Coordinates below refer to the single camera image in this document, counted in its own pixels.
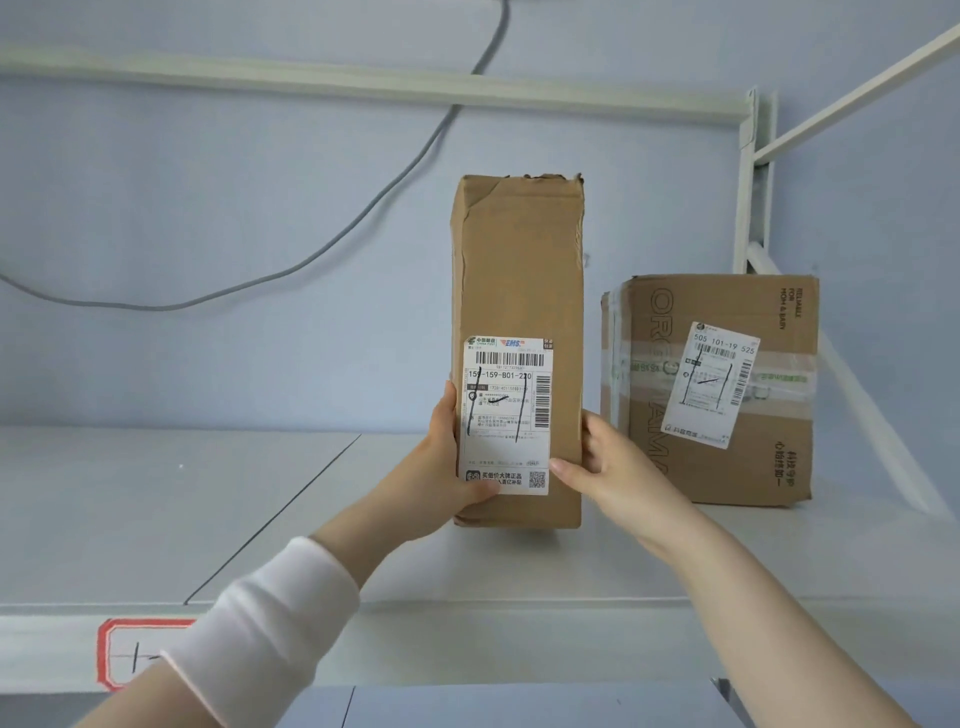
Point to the person's right hand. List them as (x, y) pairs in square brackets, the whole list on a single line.
[(630, 487)]

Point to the person's left hand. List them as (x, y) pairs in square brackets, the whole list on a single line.
[(435, 487)]

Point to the Orgamama cardboard box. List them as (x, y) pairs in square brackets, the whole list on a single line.
[(720, 300)]

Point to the tall EMS cardboard box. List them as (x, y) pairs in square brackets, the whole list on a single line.
[(517, 262)]

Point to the white metal shelf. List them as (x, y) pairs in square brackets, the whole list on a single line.
[(112, 510)]

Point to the person's left forearm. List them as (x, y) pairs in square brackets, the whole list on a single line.
[(360, 536)]

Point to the person's right forearm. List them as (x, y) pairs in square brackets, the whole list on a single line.
[(787, 637)]

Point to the red-bordered label sticker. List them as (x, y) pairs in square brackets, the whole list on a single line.
[(120, 667)]

